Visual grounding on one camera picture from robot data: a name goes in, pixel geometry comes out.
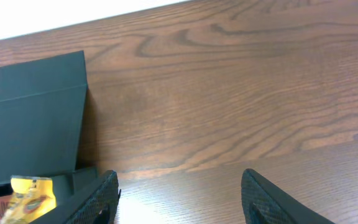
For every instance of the black gift box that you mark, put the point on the black gift box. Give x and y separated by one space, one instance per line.
41 113

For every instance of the large yellow snack bag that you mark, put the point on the large yellow snack bag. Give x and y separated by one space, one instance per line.
32 197

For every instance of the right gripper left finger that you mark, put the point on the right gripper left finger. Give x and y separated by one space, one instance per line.
96 203

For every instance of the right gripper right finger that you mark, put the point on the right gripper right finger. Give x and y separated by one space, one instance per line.
265 203

